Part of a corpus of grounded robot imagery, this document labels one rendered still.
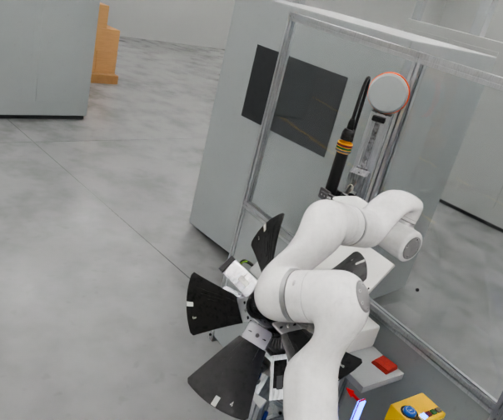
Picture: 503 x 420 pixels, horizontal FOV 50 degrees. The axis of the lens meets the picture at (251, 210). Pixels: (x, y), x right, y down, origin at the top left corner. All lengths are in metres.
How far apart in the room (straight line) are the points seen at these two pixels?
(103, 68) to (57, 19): 2.84
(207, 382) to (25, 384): 1.55
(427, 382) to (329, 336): 1.43
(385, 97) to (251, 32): 2.24
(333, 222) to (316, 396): 0.32
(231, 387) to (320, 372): 0.84
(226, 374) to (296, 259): 0.82
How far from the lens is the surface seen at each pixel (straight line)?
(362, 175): 2.17
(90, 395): 3.14
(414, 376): 2.42
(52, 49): 7.08
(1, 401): 3.12
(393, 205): 1.32
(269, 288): 1.04
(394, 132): 2.35
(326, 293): 0.98
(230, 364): 1.82
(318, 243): 1.05
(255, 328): 1.84
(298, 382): 1.01
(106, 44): 9.67
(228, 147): 4.45
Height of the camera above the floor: 2.16
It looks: 22 degrees down
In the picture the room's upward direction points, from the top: 14 degrees clockwise
